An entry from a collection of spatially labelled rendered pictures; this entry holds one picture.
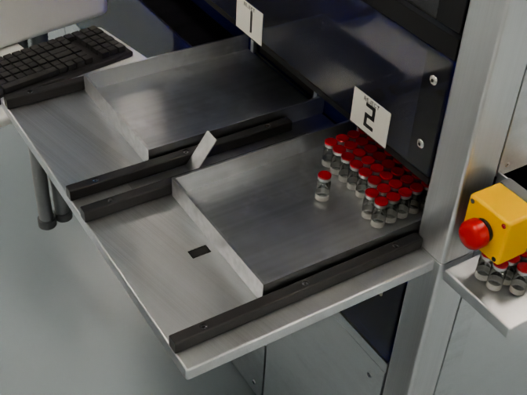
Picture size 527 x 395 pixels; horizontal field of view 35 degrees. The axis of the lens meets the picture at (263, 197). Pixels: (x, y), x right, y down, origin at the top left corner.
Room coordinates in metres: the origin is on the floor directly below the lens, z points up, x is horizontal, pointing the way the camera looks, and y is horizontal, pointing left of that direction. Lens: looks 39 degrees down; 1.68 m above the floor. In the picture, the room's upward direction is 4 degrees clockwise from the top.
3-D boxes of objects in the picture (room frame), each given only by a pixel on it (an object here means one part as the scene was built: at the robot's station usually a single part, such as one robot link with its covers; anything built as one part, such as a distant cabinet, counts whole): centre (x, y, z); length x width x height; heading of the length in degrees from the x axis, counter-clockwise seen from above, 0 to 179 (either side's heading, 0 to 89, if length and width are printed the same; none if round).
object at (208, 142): (1.03, 0.14, 0.91); 0.14 x 0.03 x 0.06; 123
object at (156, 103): (1.25, 0.12, 0.90); 0.34 x 0.26 x 0.04; 124
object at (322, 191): (1.00, -0.09, 0.90); 0.02 x 0.02 x 0.04
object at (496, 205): (0.83, -0.31, 1.00); 0.08 x 0.07 x 0.07; 124
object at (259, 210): (0.97, -0.07, 0.90); 0.34 x 0.26 x 0.04; 124
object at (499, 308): (0.84, -0.36, 0.87); 0.14 x 0.13 x 0.02; 124
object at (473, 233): (0.80, -0.28, 1.00); 0.04 x 0.04 x 0.04; 34
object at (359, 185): (1.02, -0.15, 0.91); 0.18 x 0.02 x 0.05; 34
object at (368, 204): (0.96, -0.16, 0.91); 0.02 x 0.02 x 0.05
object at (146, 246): (1.07, 0.08, 0.87); 0.70 x 0.48 x 0.02; 34
